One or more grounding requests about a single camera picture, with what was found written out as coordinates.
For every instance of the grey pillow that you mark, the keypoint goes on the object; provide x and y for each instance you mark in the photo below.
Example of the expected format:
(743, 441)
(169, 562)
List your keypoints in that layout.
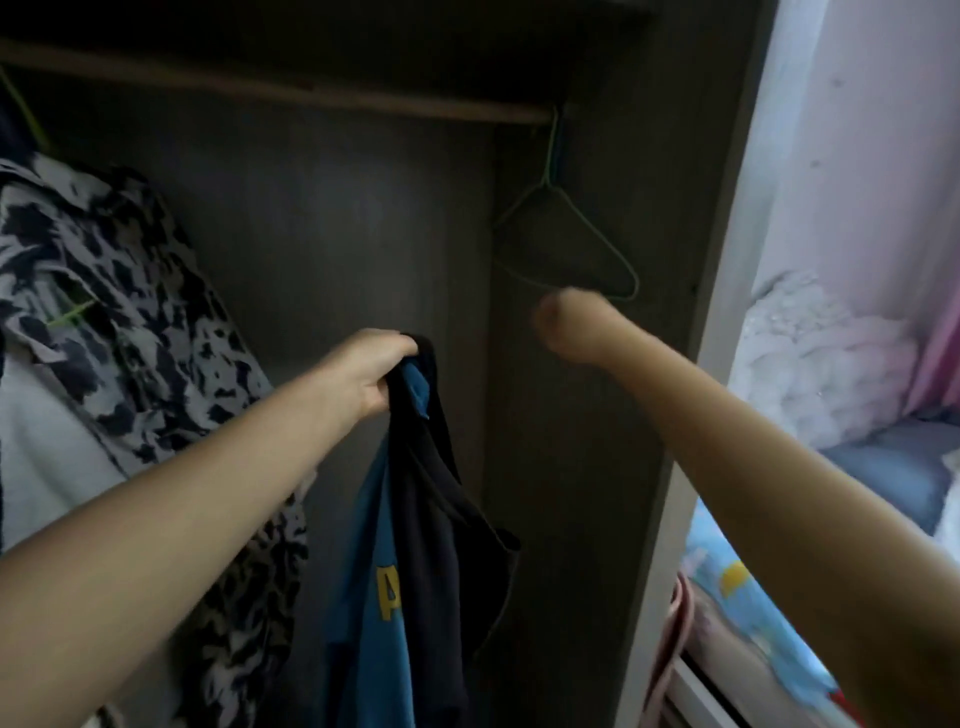
(900, 465)

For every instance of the green hanger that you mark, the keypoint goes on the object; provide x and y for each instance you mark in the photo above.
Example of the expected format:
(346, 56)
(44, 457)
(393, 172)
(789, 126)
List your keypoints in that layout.
(68, 314)

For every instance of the white tufted headboard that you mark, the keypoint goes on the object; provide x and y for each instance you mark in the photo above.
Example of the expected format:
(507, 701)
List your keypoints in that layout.
(833, 360)

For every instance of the black garment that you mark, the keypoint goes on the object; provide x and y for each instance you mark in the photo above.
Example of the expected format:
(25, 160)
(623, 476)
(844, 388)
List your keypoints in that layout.
(450, 570)

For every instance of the person's right forearm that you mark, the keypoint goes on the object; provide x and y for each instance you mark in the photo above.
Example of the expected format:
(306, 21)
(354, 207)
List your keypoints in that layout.
(810, 510)

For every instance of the white navy striped jacket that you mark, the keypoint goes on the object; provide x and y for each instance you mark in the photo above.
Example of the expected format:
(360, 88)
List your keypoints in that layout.
(45, 450)

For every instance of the person's right hand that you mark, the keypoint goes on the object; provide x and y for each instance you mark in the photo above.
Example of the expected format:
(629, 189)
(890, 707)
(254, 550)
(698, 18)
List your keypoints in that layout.
(585, 323)

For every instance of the person's left forearm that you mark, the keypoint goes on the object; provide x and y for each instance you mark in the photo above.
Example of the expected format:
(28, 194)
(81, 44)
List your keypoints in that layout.
(150, 555)

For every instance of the wide pink curtain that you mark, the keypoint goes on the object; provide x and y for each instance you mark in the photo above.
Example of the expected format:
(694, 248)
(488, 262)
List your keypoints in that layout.
(938, 360)

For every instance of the colourful patterned pillow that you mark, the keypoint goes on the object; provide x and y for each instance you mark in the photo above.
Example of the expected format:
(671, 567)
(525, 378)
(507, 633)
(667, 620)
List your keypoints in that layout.
(735, 578)

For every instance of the blue garment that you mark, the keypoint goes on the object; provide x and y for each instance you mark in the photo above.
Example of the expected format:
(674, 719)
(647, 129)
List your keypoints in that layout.
(368, 600)

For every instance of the black white patterned shirt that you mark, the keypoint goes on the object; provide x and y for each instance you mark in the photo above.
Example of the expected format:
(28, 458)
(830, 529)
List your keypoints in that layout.
(135, 345)

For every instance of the pink rolled mat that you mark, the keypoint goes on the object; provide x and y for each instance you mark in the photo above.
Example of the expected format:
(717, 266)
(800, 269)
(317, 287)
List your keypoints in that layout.
(671, 645)

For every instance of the white bed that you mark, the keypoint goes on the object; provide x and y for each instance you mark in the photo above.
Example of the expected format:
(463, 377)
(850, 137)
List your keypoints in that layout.
(720, 675)

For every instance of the person's left hand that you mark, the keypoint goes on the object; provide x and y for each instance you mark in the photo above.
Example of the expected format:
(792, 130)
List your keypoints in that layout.
(368, 372)

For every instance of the wooden rod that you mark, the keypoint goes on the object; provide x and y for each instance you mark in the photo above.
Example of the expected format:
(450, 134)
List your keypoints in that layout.
(300, 90)

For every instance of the grey wardrobe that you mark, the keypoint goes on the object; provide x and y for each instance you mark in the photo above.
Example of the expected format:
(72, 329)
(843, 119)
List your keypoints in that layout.
(375, 210)

